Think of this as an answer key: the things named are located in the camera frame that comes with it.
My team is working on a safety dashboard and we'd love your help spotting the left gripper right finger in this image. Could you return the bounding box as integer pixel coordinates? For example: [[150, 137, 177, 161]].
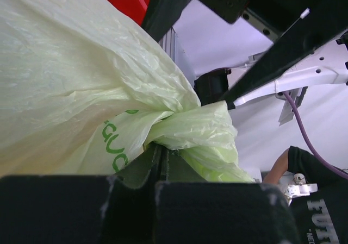
[[155, 148, 300, 243]]

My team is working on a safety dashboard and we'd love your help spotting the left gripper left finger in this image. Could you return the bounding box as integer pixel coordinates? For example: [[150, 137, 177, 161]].
[[1, 144, 163, 243]]

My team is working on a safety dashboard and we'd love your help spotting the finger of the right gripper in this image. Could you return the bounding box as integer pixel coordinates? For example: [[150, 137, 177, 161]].
[[141, 0, 191, 42], [222, 8, 347, 110]]

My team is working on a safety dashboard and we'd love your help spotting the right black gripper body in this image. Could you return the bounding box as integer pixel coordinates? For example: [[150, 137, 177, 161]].
[[199, 0, 347, 43]]

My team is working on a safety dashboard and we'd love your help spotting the light green plastic bag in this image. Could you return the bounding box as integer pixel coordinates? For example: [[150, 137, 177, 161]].
[[1, 0, 253, 182]]

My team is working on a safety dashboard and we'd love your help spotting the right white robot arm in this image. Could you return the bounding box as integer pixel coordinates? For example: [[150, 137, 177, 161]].
[[141, 0, 347, 109]]

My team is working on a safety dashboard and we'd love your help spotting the person in black shirt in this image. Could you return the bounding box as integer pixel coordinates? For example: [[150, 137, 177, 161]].
[[263, 146, 347, 243]]

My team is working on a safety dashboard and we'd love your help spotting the aluminium rail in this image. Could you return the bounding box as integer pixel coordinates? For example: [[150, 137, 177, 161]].
[[159, 27, 177, 62]]

